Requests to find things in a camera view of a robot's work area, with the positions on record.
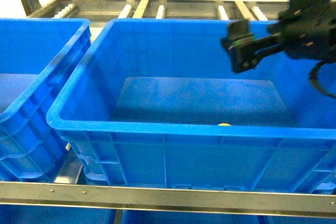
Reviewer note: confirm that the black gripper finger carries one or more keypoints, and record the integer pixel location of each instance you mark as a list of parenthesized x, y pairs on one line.
[(244, 50)]

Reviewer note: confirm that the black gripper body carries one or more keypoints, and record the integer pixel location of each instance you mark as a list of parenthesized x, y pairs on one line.
[(307, 29)]

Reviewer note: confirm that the yellow mushroom push button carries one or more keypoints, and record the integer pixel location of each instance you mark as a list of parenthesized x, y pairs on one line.
[(224, 124)]

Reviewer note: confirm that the large blue centre crate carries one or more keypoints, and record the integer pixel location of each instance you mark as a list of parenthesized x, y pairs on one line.
[(142, 109)]

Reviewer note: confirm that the blue right crate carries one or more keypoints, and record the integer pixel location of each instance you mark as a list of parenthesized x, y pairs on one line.
[(295, 220)]

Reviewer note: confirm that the blue lower centre crate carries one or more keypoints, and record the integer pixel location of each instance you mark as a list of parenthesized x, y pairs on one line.
[(137, 216)]

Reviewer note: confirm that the blue lower left crate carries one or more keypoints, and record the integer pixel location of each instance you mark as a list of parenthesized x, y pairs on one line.
[(40, 214)]

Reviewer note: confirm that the metal roller rack frame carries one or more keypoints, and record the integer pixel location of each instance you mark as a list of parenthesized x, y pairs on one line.
[(99, 12)]

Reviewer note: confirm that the metal shelf front rail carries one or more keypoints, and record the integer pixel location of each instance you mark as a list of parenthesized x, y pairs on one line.
[(158, 199)]

